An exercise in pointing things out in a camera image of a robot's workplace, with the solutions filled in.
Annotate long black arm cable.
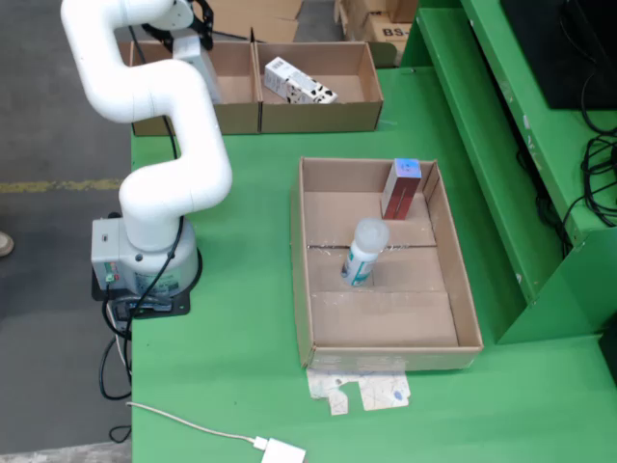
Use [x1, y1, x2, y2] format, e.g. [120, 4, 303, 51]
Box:
[108, 23, 187, 444]

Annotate brown printed cardboard box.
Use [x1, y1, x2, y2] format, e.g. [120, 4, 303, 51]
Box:
[365, 13, 412, 45]

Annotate black monitor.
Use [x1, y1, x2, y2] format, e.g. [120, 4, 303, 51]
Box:
[498, 0, 617, 111]

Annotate black power cable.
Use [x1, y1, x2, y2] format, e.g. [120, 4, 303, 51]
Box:
[98, 288, 134, 401]

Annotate shallow cardboard tray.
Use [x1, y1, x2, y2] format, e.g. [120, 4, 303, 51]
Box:
[290, 157, 484, 372]

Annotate white box black cow spots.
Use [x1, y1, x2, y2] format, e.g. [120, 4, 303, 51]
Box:
[263, 56, 338, 106]

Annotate white adapter with cable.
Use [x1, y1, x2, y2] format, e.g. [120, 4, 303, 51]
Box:
[125, 400, 308, 463]

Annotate tall white carton box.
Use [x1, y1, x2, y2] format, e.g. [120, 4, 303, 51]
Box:
[172, 36, 224, 106]

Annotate divided cardboard box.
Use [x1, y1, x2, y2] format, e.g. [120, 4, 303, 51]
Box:
[117, 40, 399, 137]

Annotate red box holographic end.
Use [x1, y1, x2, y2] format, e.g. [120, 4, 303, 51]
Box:
[379, 157, 423, 222]

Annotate white bottle translucent cap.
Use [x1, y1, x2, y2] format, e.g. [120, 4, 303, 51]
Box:
[339, 216, 390, 289]

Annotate torn paper scrap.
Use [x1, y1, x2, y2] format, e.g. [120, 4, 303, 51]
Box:
[306, 368, 414, 417]

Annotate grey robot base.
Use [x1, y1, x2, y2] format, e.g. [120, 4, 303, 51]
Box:
[91, 216, 201, 310]

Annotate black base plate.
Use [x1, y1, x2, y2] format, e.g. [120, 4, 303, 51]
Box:
[91, 284, 192, 319]

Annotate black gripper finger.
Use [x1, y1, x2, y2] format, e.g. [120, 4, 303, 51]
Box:
[191, 0, 214, 52]
[141, 22, 175, 53]

